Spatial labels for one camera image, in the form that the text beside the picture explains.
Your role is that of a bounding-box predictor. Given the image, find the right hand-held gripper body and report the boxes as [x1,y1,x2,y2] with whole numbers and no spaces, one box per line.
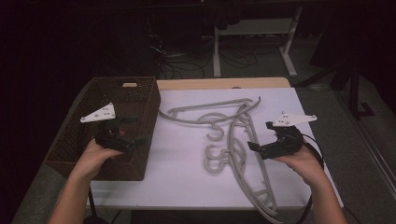
[260,111,318,161]

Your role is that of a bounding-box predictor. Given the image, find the brown woven basket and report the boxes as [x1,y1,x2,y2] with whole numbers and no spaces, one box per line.
[44,77,162,182]

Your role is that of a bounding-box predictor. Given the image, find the black floor cables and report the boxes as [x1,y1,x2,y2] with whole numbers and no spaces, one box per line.
[148,15,260,80]

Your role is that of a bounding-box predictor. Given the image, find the person's left hand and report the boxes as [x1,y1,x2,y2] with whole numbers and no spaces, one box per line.
[69,138,125,182]

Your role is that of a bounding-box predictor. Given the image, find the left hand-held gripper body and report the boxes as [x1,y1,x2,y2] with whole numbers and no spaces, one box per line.
[79,102,138,153]

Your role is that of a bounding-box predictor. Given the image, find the grey plastic clothes hanger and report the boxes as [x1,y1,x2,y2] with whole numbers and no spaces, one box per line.
[158,96,262,143]
[204,118,284,224]
[204,113,278,217]

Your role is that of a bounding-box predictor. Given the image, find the white metal desk frame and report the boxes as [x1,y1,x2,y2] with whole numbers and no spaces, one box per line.
[213,6,303,78]

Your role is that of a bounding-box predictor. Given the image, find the dark metal stand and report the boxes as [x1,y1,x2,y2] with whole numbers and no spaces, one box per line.
[293,52,376,120]

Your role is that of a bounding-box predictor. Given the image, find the dark hanging cloth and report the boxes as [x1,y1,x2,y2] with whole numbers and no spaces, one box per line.
[204,0,246,31]

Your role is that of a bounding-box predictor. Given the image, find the person's right hand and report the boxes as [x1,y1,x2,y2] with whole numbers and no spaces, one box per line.
[274,144,328,188]

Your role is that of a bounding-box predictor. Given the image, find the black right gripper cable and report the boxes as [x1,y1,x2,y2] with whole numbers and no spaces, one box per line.
[295,133,325,224]

